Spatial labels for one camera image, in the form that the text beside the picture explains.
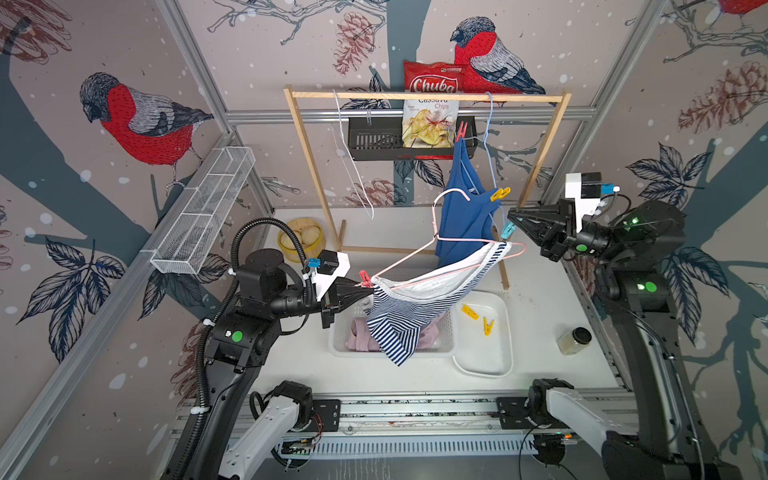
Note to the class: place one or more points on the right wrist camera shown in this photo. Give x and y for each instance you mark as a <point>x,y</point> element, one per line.
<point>590,195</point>

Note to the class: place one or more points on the yellow steamer with buns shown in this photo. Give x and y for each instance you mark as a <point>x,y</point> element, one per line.
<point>310,234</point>

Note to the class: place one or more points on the red clothespin on blue top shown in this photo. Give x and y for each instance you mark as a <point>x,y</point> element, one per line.
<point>461,131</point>

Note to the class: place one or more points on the white plastic tray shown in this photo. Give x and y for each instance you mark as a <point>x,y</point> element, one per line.
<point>478,355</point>

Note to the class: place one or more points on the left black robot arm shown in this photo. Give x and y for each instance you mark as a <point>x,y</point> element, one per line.
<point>234,345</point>

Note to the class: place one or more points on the black wall basket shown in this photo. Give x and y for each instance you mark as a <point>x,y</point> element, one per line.
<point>379,139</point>

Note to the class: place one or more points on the red clothespin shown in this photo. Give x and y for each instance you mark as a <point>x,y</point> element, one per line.
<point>365,279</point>
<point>461,131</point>

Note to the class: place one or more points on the white perforated basket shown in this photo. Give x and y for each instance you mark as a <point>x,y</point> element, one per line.
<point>443,347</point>

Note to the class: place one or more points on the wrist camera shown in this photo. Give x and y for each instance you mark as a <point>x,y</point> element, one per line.
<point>590,195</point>
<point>325,269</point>

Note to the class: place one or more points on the striped tank top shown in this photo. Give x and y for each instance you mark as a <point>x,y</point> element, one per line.
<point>401,310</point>

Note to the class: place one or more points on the white wire mesh shelf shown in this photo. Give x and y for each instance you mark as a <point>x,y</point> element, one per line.
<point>192,235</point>

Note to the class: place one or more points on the red chips bag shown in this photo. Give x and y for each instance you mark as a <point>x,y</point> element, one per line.
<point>429,126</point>

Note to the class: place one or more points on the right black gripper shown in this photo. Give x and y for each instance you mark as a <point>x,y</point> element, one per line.
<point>562,235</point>

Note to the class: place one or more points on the wooden clothes rack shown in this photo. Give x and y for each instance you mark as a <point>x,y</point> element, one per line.
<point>561,102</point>

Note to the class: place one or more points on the white wire hanger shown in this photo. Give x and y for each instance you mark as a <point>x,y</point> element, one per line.
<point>353,173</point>

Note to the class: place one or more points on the blue tank top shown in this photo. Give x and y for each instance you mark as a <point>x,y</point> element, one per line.
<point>466,212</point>

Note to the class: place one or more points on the pink tank top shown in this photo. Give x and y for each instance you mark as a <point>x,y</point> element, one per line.
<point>360,338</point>

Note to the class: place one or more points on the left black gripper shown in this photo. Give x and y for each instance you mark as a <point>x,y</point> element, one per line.
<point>336,303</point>

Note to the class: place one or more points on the spice jar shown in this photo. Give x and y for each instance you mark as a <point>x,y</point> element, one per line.
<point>573,341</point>

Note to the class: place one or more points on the yellow clothespin on blue top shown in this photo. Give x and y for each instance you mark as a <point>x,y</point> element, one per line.
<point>500,194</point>

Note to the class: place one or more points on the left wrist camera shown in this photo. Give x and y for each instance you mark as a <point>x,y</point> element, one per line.
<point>325,269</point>

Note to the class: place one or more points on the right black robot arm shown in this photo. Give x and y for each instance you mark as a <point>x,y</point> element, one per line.
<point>670,441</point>

